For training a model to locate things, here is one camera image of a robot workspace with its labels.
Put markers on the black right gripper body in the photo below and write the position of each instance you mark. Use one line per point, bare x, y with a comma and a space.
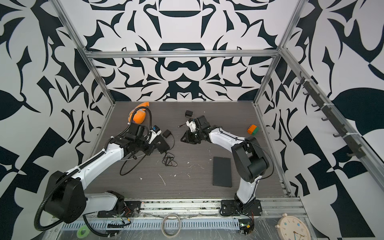
195, 137

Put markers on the green tape roll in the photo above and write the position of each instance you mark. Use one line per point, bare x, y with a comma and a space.
83, 232

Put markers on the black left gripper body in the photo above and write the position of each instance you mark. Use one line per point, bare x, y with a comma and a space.
142, 145

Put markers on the black power adapter with cable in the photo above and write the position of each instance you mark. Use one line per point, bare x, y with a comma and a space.
169, 158

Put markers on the black rectangular box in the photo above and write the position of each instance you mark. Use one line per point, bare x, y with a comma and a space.
222, 172

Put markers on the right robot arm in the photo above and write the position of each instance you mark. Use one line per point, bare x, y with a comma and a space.
250, 159

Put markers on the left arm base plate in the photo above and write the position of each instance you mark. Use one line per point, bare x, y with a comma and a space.
124, 209

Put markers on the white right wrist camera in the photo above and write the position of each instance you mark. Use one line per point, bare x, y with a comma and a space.
192, 126

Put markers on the white analog clock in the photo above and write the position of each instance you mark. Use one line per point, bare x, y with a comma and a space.
292, 228

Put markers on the orange and green toy brick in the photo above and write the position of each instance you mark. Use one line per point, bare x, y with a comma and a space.
252, 130

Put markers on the orange plush toy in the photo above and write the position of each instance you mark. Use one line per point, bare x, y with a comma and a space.
140, 115

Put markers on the black network switch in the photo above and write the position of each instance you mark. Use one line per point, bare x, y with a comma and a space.
161, 145

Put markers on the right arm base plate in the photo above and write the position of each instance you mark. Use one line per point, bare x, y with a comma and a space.
236, 208

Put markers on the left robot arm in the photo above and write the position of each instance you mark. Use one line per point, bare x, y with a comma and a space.
65, 199

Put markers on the black power adapter far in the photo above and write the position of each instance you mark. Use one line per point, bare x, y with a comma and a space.
188, 115

